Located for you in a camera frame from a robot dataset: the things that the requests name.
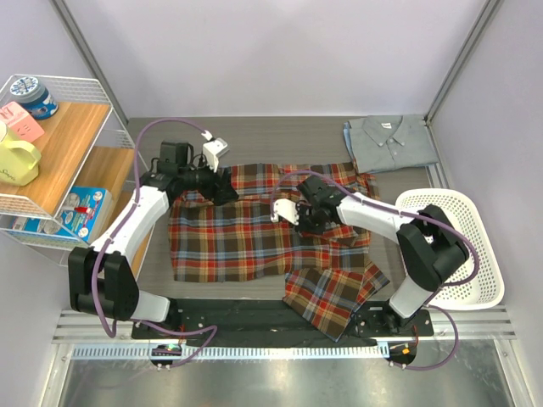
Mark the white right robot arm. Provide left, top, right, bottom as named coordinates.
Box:
left=296, top=175, right=479, bottom=335

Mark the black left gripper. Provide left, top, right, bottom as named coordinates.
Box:
left=178, top=153, right=238, bottom=205

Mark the blue round tin can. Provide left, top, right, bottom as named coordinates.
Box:
left=9, top=76, right=59, bottom=120

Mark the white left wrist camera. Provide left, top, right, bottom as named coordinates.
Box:
left=201, top=131, right=229, bottom=173

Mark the yellow plastic pitcher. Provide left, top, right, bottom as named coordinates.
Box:
left=0, top=122, right=42, bottom=187

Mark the white wire wooden shelf rack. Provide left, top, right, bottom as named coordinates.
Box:
left=1, top=75, right=148, bottom=266

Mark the white perforated plastic basket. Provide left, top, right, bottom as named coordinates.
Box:
left=395, top=188, right=506, bottom=309

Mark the folded light blue shirt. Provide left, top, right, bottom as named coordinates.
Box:
left=343, top=121, right=358, bottom=170

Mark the pink small box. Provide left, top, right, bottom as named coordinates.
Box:
left=1, top=102, right=45, bottom=142

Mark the white slotted cable duct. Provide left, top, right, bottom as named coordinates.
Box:
left=71, top=342, right=389, bottom=361

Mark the red brown plaid shirt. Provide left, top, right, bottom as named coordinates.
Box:
left=168, top=163, right=389, bottom=341

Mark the folded grey button shirt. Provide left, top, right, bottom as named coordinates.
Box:
left=349, top=114, right=439, bottom=173

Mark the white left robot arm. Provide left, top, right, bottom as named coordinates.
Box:
left=68, top=138, right=238, bottom=338

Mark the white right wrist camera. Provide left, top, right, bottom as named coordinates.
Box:
left=271, top=198, right=299, bottom=226

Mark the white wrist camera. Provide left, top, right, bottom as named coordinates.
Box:
left=271, top=198, right=299, bottom=226
left=201, top=131, right=229, bottom=173

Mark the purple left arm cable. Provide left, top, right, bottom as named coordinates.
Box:
left=92, top=118, right=218, bottom=369

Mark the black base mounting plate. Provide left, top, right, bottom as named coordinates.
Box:
left=158, top=298, right=434, bottom=348

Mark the blue product box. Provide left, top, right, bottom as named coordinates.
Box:
left=6, top=186, right=112, bottom=247

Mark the aluminium frame rail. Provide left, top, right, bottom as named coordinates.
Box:
left=52, top=305, right=517, bottom=343

